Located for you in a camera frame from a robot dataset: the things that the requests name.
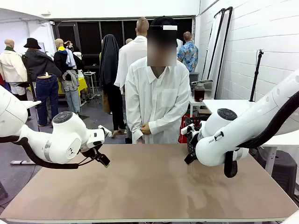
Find grey bin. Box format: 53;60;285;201
188;72;200;90

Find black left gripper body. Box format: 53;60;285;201
80;142;103;163

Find man in blue floral shirt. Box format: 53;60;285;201
177;31;199;73

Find white table with T-foot leg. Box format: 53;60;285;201
10;100;42;166

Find black tripod stand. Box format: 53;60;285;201
249;48;265;103

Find yellow covered table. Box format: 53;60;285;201
57;77;88;94

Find black cap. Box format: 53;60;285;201
149;15;178;31

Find black plastic stool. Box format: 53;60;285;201
256;149;298;199

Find mannequin in black yellow jacket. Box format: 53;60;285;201
53;38;85;115

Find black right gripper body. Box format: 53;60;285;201
188;134;201;156

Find person in white shirt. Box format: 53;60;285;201
125;15;192;145

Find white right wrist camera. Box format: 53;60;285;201
180;123;196;136

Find large white side table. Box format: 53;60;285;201
203;99;299;178

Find mannequin with black hat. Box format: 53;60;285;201
22;37;62;127

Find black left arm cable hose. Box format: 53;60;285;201
0;136;94;170

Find mannequin in cream jacket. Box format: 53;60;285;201
0;39;28;95

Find white stool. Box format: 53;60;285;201
83;71;98;100

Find grey metal tool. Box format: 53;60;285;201
191;79;214;86

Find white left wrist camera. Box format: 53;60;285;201
97;125;113;138

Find black-framed white reflector panel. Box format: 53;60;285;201
201;8;226;81
209;6;234;100

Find small white table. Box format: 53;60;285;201
188;97;212;117

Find person's right forearm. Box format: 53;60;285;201
126;109;144;142

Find red crate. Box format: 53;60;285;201
178;114;190;144

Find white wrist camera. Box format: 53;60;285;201
180;123;196;136
97;125;113;138

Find person's left forearm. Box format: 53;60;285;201
149;109;191;135

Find glass jar of brown liquid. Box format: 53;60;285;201
194;83;206;103

